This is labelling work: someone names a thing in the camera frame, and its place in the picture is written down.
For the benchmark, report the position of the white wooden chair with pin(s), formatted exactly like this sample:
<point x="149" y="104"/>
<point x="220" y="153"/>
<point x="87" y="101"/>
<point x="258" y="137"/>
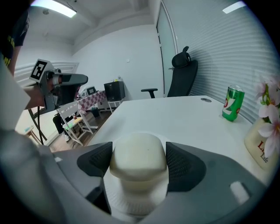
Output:
<point x="72" y="122"/>

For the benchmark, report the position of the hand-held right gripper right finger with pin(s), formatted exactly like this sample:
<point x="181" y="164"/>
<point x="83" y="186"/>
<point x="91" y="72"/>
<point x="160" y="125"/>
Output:
<point x="197" y="175"/>

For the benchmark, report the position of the white countertop appliance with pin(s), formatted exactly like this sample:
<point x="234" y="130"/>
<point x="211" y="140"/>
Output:
<point x="92" y="90"/>

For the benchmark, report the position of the pink artificial flowers in vase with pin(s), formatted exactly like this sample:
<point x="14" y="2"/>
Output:
<point x="260" y="140"/>

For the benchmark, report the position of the pink checkered tablecloth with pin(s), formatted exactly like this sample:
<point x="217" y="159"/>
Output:
<point x="90" y="100"/>

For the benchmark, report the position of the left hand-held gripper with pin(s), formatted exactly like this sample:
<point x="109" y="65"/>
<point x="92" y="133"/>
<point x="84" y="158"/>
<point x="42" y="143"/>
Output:
<point x="40" y="70"/>

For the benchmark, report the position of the black mini fridge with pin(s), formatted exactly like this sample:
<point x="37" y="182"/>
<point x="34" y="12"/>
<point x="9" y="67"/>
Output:
<point x="114" y="90"/>

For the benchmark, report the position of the white fridge stand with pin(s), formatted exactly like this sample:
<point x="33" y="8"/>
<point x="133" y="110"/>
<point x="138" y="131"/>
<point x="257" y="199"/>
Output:
<point x="114" y="105"/>

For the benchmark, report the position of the ceiling light panel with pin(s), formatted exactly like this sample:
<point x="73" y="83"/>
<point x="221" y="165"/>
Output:
<point x="235" y="7"/>
<point x="57" y="7"/>

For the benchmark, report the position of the black office chair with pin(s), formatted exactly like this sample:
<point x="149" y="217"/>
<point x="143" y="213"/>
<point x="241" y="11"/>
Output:
<point x="183" y="76"/>

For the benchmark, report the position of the white square table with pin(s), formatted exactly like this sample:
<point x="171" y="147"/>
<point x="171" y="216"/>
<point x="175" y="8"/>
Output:
<point x="164" y="113"/>

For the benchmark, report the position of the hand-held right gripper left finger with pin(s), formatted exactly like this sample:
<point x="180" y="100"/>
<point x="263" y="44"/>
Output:
<point x="87" y="162"/>

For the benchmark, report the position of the green drink can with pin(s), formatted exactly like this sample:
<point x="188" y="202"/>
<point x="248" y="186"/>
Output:
<point x="233" y="103"/>

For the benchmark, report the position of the black printed t-shirt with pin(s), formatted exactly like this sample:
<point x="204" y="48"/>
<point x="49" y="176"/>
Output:
<point x="13" y="30"/>

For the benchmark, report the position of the white cylindrical object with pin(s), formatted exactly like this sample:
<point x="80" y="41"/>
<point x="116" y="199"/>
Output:
<point x="137" y="155"/>

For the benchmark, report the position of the frosted glass door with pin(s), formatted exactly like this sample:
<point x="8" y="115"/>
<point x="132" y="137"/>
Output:
<point x="166" y="43"/>

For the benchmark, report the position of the black waste bin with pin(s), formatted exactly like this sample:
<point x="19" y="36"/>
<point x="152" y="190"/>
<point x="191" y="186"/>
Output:
<point x="95" y="112"/>

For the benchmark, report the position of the person's left forearm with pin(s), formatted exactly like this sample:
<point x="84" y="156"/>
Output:
<point x="32" y="100"/>

